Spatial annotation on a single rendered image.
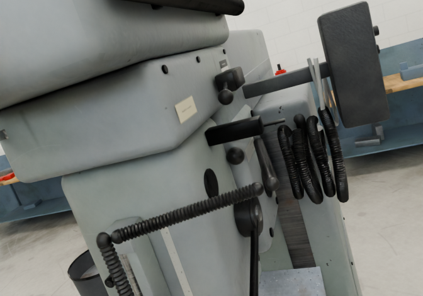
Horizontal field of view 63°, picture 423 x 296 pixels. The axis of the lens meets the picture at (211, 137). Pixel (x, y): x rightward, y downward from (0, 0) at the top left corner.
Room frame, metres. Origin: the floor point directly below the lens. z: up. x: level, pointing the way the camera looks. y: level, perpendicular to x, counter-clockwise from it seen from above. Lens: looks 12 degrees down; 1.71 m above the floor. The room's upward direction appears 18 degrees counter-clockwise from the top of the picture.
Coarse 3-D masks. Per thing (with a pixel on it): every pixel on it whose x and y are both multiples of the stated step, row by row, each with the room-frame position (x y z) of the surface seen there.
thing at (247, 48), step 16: (240, 32) 0.91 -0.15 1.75; (256, 32) 1.16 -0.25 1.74; (240, 48) 0.84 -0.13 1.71; (256, 48) 1.07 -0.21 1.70; (240, 64) 0.80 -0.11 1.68; (256, 64) 0.99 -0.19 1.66; (256, 80) 0.91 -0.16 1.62; (240, 96) 0.71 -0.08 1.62; (256, 96) 0.87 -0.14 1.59; (224, 112) 0.58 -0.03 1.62
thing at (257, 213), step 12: (240, 204) 0.50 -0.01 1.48; (252, 204) 0.50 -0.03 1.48; (240, 216) 0.49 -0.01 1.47; (252, 216) 0.49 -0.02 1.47; (240, 228) 0.49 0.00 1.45; (252, 228) 0.48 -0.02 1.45; (252, 240) 0.47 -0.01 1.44; (252, 252) 0.45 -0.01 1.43; (252, 264) 0.44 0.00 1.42; (252, 276) 0.42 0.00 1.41; (252, 288) 0.41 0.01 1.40
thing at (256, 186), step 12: (228, 192) 0.31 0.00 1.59; (240, 192) 0.31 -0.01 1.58; (252, 192) 0.31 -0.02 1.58; (192, 204) 0.31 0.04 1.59; (204, 204) 0.31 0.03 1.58; (216, 204) 0.31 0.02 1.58; (228, 204) 0.31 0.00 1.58; (156, 216) 0.31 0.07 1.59; (168, 216) 0.30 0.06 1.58; (180, 216) 0.30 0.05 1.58; (192, 216) 0.30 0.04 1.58; (132, 228) 0.30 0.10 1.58; (144, 228) 0.30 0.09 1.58; (156, 228) 0.30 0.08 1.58; (120, 240) 0.30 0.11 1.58
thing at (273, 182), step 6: (258, 144) 0.44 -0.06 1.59; (258, 150) 0.42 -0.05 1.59; (264, 150) 0.41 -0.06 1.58; (258, 156) 0.40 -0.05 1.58; (264, 156) 0.38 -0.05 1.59; (264, 162) 0.36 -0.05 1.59; (270, 162) 0.36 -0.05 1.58; (264, 168) 0.35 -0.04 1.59; (270, 168) 0.34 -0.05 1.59; (264, 174) 0.33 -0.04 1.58; (270, 174) 0.32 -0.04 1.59; (264, 180) 0.32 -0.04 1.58; (270, 180) 0.31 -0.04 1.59; (276, 180) 0.31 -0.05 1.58; (270, 186) 0.31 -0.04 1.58; (276, 186) 0.31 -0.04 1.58
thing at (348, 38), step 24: (336, 24) 0.59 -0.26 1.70; (360, 24) 0.58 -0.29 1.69; (336, 48) 0.59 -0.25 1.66; (360, 48) 0.58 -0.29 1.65; (336, 72) 0.60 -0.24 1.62; (360, 72) 0.59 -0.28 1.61; (336, 96) 0.61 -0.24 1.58; (360, 96) 0.59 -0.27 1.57; (384, 96) 0.58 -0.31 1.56; (360, 120) 0.59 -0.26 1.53; (384, 120) 0.58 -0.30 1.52
